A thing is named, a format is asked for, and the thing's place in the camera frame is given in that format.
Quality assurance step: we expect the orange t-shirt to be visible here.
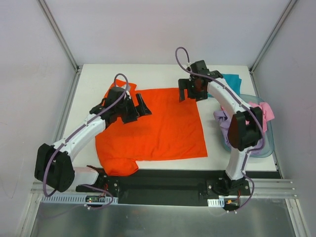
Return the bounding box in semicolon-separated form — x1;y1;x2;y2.
95;83;207;176

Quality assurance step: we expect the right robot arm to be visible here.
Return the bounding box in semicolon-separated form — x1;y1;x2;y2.
178;60;264;196

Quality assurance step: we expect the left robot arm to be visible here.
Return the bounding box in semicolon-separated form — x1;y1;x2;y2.
35;86;152;197

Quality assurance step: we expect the lavender t-shirt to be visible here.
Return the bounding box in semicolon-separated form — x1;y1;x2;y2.
213;110;231;150

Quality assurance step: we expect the folded teal t-shirt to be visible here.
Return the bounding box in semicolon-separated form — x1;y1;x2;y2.
223;74;242;94

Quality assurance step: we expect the pink t-shirt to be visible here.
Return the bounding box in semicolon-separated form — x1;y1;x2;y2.
249;102;275;133

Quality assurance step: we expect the clear blue plastic basket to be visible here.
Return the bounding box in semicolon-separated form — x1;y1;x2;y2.
221;94;274;158

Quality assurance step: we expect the left white cable duct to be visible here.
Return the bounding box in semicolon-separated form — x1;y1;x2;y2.
41;194;119;205

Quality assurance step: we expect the white cable duct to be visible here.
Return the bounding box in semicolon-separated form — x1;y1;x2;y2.
207;198;225;208
41;194;119;205

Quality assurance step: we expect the left frame post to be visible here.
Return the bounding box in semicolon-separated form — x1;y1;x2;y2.
37;0;79;72

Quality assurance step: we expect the frame post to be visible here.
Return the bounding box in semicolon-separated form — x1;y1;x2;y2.
37;0;79;72
249;0;298;75

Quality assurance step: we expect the right white cable duct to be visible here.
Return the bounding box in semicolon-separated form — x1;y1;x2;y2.
207;198;225;208

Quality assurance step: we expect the aluminium frame rail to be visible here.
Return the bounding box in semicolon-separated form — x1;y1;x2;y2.
30;179;299;199

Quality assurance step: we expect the right frame post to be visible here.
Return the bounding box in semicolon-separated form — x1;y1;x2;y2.
249;0;298;75

